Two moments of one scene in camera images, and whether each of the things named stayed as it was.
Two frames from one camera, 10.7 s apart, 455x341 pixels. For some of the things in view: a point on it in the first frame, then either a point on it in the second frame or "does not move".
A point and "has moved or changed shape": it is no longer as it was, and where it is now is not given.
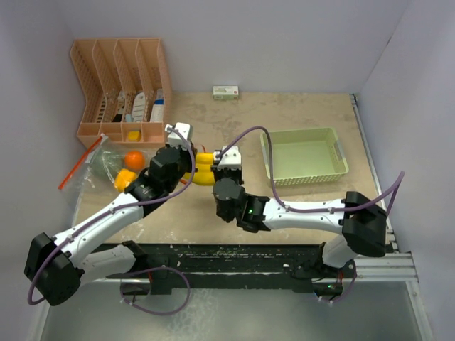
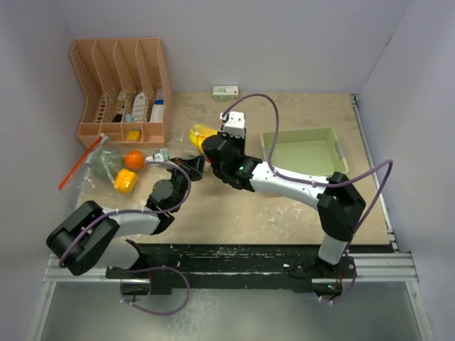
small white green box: x=225 y=92 does not move
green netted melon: x=106 y=163 does not move
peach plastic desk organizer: x=126 y=88 does not move
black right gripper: x=218 y=172 → x=242 y=141
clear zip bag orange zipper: x=104 y=172 does not move
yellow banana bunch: x=204 y=176 has moved or changed shape
